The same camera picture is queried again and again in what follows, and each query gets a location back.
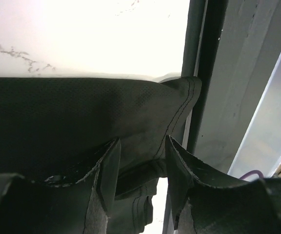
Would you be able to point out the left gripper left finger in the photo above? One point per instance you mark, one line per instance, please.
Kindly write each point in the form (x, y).
(72, 197)

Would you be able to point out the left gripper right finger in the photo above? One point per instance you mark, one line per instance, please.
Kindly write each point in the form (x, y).
(207, 201)

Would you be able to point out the black t shirt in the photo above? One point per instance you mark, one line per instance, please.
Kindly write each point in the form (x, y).
(46, 121)

